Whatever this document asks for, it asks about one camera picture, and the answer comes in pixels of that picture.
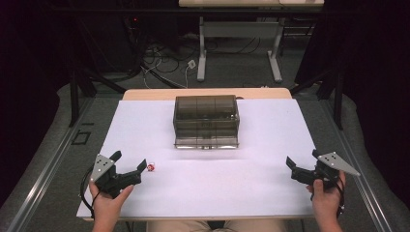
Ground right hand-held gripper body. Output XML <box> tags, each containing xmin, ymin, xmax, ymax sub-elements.
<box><xmin>291</xmin><ymin>152</ymin><xmax>361</xmax><ymax>190</ymax></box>

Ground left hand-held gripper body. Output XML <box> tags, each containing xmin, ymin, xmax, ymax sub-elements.
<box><xmin>90</xmin><ymin>154</ymin><xmax>143</xmax><ymax>199</ymax></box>

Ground dark translucent drawer box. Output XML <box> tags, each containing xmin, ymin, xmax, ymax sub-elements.
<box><xmin>172</xmin><ymin>94</ymin><xmax>241</xmax><ymax>150</ymax></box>

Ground person's left hand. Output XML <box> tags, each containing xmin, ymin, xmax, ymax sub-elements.
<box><xmin>89</xmin><ymin>181</ymin><xmax>134</xmax><ymax>221</ymax></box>

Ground person's right hand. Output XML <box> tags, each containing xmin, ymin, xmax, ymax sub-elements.
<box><xmin>306</xmin><ymin>171</ymin><xmax>346</xmax><ymax>223</ymax></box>

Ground black metal stand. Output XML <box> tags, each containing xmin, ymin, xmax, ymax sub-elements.
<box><xmin>289</xmin><ymin>64</ymin><xmax>345</xmax><ymax>131</ymax></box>
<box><xmin>68</xmin><ymin>66</ymin><xmax>128</xmax><ymax>129</ymax></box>

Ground white table mat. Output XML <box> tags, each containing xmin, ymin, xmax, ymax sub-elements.
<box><xmin>76</xmin><ymin>98</ymin><xmax>317</xmax><ymax>220</ymax></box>

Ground wooden table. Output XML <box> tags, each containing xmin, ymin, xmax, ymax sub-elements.
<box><xmin>76</xmin><ymin>87</ymin><xmax>317</xmax><ymax>222</ymax></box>

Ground person's legs in beige trousers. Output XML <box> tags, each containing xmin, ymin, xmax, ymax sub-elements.
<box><xmin>146</xmin><ymin>219</ymin><xmax>288</xmax><ymax>232</ymax></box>

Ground dark device with red light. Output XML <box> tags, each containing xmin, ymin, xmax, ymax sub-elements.
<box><xmin>124</xmin><ymin>14</ymin><xmax>146</xmax><ymax>32</ymax></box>

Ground white desk with metal legs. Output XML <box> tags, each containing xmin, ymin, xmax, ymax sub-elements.
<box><xmin>178</xmin><ymin>0</ymin><xmax>325</xmax><ymax>83</ymax></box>

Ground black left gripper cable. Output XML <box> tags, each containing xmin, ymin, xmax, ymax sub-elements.
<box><xmin>78</xmin><ymin>166</ymin><xmax>98</xmax><ymax>220</ymax></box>

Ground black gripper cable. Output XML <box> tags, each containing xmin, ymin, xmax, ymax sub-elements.
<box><xmin>335</xmin><ymin>178</ymin><xmax>346</xmax><ymax>220</ymax></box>
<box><xmin>78</xmin><ymin>166</ymin><xmax>98</xmax><ymax>220</ymax></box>

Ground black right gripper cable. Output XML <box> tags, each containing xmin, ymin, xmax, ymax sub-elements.
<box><xmin>335</xmin><ymin>178</ymin><xmax>346</xmax><ymax>220</ymax></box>

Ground grey metal floor rail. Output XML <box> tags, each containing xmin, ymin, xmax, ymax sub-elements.
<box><xmin>6</xmin><ymin>96</ymin><xmax>96</xmax><ymax>232</ymax></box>
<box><xmin>317</xmin><ymin>100</ymin><xmax>395</xmax><ymax>232</ymax></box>

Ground tangle of black floor cables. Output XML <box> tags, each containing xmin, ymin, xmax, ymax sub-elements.
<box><xmin>138</xmin><ymin>33</ymin><xmax>202</xmax><ymax>91</ymax></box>

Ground white plug with cable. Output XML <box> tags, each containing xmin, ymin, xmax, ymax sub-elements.
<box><xmin>184</xmin><ymin>59</ymin><xmax>197</xmax><ymax>89</ymax></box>

